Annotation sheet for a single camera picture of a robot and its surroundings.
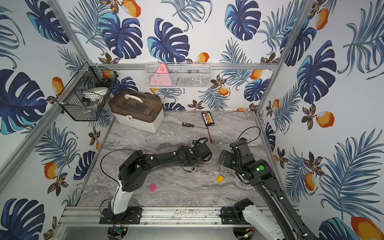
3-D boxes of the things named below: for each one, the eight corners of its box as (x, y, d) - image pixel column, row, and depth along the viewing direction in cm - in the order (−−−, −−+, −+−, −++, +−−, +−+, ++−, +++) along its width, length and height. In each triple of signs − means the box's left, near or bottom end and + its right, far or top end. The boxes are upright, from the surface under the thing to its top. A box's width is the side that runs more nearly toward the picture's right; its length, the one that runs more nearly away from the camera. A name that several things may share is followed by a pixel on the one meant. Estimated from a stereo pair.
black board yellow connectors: (205, 126, 114) (205, 124, 112) (201, 113, 123) (201, 111, 121) (214, 125, 115) (214, 123, 113) (208, 112, 124) (209, 110, 122)
